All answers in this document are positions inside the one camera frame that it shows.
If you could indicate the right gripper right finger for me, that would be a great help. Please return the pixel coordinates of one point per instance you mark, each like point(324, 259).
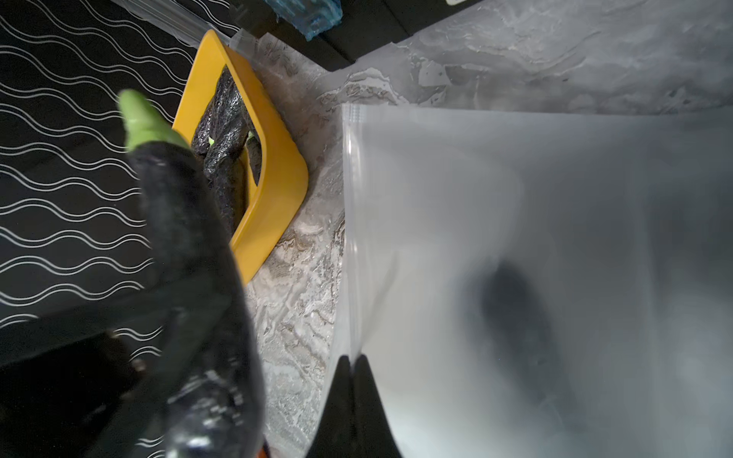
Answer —
point(371, 434)

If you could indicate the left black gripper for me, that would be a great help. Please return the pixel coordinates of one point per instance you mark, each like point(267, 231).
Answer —
point(69, 387)

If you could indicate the black yellow toolbox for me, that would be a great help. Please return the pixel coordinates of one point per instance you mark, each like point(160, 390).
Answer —
point(365, 27)

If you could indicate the clear zip-top bag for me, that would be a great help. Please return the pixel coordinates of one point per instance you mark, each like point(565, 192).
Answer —
point(541, 285)

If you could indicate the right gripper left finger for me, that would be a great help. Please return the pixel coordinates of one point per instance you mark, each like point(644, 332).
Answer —
point(334, 434)

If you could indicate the yellow plastic tray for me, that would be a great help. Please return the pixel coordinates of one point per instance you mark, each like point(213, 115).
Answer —
point(275, 199)

